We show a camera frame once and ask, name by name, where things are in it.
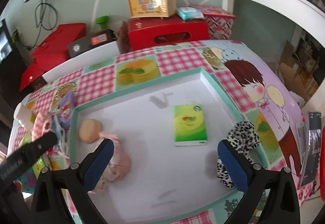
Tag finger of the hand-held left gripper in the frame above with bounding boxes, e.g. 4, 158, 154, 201
24, 132, 58, 161

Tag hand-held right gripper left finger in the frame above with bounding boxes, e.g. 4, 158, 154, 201
30, 138, 115, 224

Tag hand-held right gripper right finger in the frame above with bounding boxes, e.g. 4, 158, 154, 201
217, 139, 301, 224

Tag pink white fuzzy sock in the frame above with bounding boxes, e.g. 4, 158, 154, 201
32, 111, 51, 142

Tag pink cloth doll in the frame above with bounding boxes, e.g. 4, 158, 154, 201
89, 133, 131, 194

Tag leopard print scrunchie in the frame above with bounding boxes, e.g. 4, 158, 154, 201
216, 121, 260, 189

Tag white pill bottle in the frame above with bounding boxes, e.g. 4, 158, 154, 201
14, 103, 33, 125

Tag beige round bun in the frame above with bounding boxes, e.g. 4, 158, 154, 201
79, 119, 102, 143

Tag green tissue pack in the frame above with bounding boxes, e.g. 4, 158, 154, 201
173, 104, 209, 147

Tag white teal-edged box tray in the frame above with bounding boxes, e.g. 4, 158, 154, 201
66, 68, 270, 224

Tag small green tissue packet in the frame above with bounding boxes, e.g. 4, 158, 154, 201
32, 155, 52, 179

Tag blue face mask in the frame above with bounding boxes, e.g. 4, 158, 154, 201
49, 116, 70, 161

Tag purple snack packet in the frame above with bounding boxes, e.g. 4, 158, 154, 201
56, 90, 76, 129

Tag black cabinet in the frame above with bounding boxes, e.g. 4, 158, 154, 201
0, 46, 33, 118

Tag flat red gift box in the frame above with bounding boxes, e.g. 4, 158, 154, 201
20, 60, 49, 92

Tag smartphone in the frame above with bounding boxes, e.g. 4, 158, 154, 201
298, 112, 323, 187

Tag white chair back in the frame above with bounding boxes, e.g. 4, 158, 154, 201
42, 41, 120, 83

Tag black printer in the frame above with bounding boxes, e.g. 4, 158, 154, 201
0, 19, 13, 64

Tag large red gift box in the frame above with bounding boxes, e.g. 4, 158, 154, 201
30, 23, 87, 62

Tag black cardboard box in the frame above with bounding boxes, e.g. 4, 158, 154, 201
67, 29, 117, 59

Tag cardboard boxes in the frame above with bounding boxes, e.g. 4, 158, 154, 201
278, 40, 319, 102

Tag pink checked printed tablecloth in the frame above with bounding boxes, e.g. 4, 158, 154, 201
9, 40, 320, 224

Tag green dumbbell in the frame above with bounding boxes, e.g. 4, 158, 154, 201
96, 16, 109, 30

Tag red patterned box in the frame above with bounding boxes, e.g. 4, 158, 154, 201
189, 5, 236, 41

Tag blue wet wipes pack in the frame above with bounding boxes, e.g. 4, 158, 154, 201
177, 7, 205, 21

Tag black power cable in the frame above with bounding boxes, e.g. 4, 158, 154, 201
34, 0, 57, 31

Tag red carton with handle slot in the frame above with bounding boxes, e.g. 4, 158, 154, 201
118, 16, 210, 54

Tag yellow gift bag with handle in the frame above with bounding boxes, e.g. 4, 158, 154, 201
126, 0, 177, 19

